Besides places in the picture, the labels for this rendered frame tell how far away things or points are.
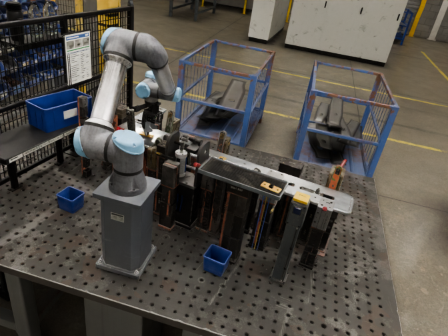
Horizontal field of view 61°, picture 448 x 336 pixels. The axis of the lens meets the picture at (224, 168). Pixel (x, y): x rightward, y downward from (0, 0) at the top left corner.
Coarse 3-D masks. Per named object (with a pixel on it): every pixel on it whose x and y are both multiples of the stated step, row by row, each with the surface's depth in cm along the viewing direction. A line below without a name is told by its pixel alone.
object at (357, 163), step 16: (320, 64) 453; (384, 80) 419; (320, 96) 471; (336, 96) 351; (304, 112) 408; (320, 112) 417; (336, 112) 414; (368, 112) 464; (304, 128) 373; (320, 128) 448; (336, 128) 397; (352, 128) 427; (368, 128) 443; (384, 128) 357; (304, 144) 434; (320, 144) 402; (336, 144) 418; (352, 144) 404; (384, 144) 362; (304, 160) 401; (320, 160) 406; (336, 160) 406; (352, 160) 415; (368, 176) 381
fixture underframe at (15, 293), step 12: (12, 276) 171; (12, 288) 176; (24, 288) 177; (12, 300) 180; (24, 300) 180; (48, 300) 206; (0, 312) 196; (12, 312) 197; (24, 312) 183; (36, 312) 192; (0, 324) 195; (12, 324) 192; (24, 324) 188; (36, 324) 195
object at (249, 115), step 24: (216, 48) 481; (216, 72) 496; (240, 72) 370; (216, 96) 434; (240, 96) 441; (264, 96) 484; (192, 120) 449; (216, 120) 433; (240, 120) 468; (240, 144) 404
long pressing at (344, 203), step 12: (156, 132) 223; (144, 144) 208; (192, 156) 206; (216, 156) 208; (228, 156) 210; (252, 168) 203; (264, 168) 204; (288, 180) 197; (300, 180) 199; (288, 192) 187; (324, 192) 192; (336, 192) 193; (336, 204) 184; (348, 204) 185
